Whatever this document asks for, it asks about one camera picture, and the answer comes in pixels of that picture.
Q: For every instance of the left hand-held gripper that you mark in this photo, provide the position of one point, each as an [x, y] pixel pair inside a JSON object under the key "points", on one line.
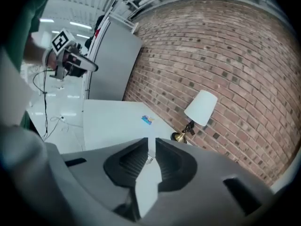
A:
{"points": [[61, 43]]}

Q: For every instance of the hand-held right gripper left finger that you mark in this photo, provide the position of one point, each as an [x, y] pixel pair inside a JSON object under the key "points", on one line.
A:
{"points": [[94, 173]]}

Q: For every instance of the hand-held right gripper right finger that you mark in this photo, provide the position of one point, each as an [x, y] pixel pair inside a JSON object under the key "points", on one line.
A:
{"points": [[211, 168]]}

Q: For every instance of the person's left forearm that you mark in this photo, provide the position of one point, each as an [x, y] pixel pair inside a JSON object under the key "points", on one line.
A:
{"points": [[35, 52]]}

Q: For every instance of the person's left hand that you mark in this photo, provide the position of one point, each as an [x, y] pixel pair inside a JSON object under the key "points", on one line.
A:
{"points": [[52, 61]]}

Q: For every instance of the grey partition panel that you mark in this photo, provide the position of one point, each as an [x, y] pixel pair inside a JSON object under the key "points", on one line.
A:
{"points": [[113, 62]]}

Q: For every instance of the ceiling light strip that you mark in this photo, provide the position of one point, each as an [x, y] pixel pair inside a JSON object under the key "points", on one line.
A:
{"points": [[47, 20], [80, 25], [83, 36]]}

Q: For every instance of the white shade brass table lamp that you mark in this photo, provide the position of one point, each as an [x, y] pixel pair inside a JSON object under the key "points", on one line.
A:
{"points": [[201, 107]]}

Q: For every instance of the colourful sticker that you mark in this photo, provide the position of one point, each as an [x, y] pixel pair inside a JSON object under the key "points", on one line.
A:
{"points": [[147, 119]]}

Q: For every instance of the person's green shirt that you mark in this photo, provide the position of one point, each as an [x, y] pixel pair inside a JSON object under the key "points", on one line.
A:
{"points": [[26, 15]]}

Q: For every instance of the white partition frame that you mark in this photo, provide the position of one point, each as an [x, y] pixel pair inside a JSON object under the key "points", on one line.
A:
{"points": [[94, 46]]}

